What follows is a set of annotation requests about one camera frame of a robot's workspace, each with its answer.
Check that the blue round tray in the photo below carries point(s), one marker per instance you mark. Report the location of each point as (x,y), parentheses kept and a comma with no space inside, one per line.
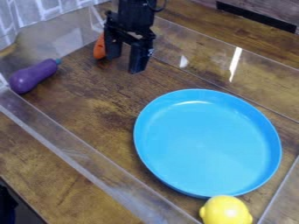
(208,143)

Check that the orange toy carrot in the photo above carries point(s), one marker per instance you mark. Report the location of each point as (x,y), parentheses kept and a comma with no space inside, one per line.
(100,48)

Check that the white grey curtain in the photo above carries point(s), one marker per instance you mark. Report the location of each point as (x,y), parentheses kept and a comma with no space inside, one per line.
(19,13)

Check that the purple toy eggplant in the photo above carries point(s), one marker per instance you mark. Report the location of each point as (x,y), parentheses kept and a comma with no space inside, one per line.
(27,78)

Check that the clear acrylic enclosure wall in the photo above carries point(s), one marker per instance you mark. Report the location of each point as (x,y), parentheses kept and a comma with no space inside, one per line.
(66,133)

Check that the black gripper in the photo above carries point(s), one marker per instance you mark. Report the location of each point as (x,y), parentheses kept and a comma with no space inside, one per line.
(133,18)

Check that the yellow toy lemon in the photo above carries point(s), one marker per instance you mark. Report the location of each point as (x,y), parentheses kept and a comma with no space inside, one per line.
(225,209)

